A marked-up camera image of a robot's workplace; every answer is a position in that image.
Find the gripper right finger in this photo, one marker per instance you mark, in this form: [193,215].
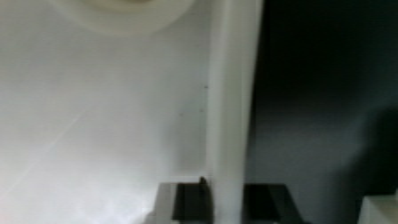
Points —
[269,205]

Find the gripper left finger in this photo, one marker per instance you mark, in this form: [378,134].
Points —
[184,203]

